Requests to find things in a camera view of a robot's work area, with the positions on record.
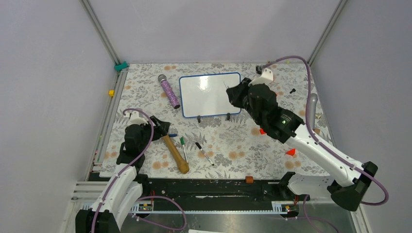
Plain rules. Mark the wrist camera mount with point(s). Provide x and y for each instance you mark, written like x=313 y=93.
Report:
x=137 y=118
x=266 y=77

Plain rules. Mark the small wooden cube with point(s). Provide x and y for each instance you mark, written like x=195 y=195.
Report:
x=317 y=131

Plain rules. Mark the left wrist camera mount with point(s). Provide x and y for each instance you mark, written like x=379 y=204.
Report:
x=137 y=118

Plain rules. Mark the blue-framed whiteboard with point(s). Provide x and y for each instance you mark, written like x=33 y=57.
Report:
x=205 y=95

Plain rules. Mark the small yellow block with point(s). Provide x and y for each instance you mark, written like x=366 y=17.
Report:
x=111 y=93

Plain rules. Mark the black-capped marker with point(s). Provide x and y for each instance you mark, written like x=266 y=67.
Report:
x=204 y=153

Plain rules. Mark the silver grey microphone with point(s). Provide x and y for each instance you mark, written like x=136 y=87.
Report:
x=313 y=99

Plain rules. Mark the green-capped marker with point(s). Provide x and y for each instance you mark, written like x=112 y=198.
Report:
x=184 y=148

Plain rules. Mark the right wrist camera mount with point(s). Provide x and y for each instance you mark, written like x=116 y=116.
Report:
x=266 y=77

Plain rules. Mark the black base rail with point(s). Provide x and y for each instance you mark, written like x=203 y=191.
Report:
x=209 y=195

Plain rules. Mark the brown cork cylinder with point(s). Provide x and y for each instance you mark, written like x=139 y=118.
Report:
x=249 y=179

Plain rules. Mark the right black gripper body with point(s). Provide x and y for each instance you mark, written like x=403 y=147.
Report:
x=241 y=100

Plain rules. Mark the floral patterned table mat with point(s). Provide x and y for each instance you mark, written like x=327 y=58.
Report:
x=235 y=146

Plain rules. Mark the red wedge block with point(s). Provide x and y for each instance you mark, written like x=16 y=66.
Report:
x=291 y=152

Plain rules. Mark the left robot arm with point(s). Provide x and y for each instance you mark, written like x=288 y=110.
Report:
x=108 y=212

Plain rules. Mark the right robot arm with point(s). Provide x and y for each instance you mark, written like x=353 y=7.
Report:
x=350 y=178

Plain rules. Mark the teal corner clip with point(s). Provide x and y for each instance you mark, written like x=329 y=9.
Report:
x=121 y=66

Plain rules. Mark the purple patterned microphone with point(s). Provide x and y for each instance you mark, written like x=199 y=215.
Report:
x=169 y=92

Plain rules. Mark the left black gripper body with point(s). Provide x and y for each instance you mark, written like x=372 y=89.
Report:
x=158 y=131

